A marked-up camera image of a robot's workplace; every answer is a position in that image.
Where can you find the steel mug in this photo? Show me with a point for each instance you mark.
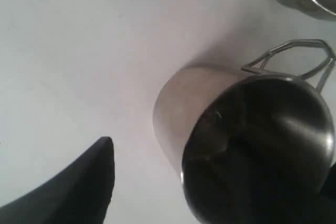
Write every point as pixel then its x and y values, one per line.
pixel 254 146

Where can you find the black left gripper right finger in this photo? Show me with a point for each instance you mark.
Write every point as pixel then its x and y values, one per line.
pixel 325 204

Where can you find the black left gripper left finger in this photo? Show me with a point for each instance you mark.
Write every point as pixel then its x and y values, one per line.
pixel 80 193

